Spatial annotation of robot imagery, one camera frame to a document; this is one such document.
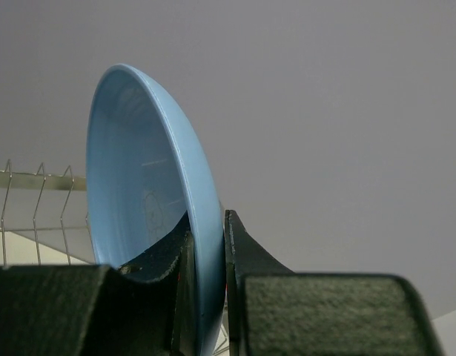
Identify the light blue plate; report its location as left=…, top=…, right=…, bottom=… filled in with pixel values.
left=86, top=64, right=225, bottom=355

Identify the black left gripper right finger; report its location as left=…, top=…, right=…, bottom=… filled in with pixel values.
left=224, top=210, right=444, bottom=355

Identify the stainless steel dish rack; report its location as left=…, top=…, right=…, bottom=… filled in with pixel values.
left=0, top=161, right=95, bottom=266

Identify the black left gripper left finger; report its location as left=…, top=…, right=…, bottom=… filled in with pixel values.
left=0, top=217, right=196, bottom=355

